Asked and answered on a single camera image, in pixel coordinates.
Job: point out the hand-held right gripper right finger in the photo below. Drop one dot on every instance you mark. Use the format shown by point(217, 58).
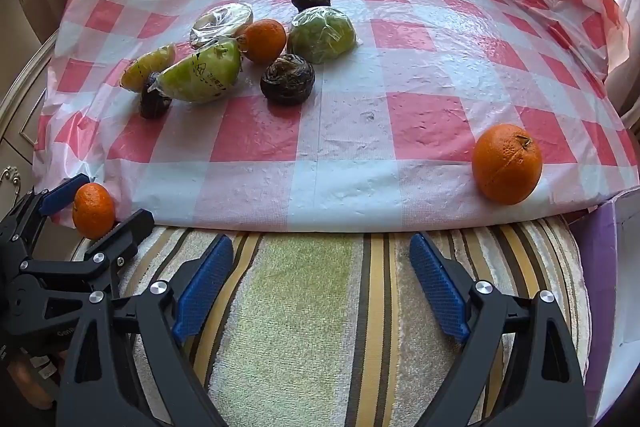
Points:
point(440, 292)

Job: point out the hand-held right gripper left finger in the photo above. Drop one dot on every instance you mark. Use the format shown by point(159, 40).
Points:
point(205, 287)

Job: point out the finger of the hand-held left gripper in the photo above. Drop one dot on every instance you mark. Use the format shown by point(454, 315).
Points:
point(60, 199)
point(125, 229)

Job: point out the orange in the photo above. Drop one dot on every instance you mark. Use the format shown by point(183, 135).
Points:
point(92, 209)
point(507, 164)
point(263, 41)

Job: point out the yellowish onion half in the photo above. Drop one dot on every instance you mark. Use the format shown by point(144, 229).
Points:
point(145, 69)

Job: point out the plastic-wrapped green cabbage half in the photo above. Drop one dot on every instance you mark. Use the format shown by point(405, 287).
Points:
point(205, 74)
point(322, 34)

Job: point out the purple cardboard box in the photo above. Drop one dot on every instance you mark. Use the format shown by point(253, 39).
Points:
point(615, 282)

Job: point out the pale onion half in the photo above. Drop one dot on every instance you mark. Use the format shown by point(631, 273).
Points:
point(222, 22)

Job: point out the cream cabinet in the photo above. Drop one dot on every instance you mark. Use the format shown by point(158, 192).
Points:
point(20, 117)

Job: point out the striped towel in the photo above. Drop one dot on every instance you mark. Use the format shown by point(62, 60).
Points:
point(300, 307)

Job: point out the red white checkered plastic tablecloth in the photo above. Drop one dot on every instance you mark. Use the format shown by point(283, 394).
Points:
point(350, 132)

